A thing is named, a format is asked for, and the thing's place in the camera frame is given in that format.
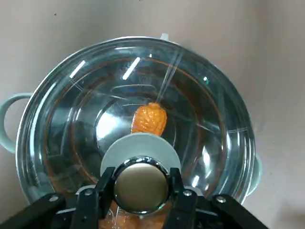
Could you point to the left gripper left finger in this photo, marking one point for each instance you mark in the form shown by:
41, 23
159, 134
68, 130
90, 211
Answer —
71, 210

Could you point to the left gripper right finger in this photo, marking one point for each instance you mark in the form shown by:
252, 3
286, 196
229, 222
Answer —
202, 212

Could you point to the glass pot lid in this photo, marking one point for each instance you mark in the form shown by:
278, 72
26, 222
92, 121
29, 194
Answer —
71, 107

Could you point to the stainless steel pot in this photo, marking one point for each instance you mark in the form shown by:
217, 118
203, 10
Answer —
9, 144

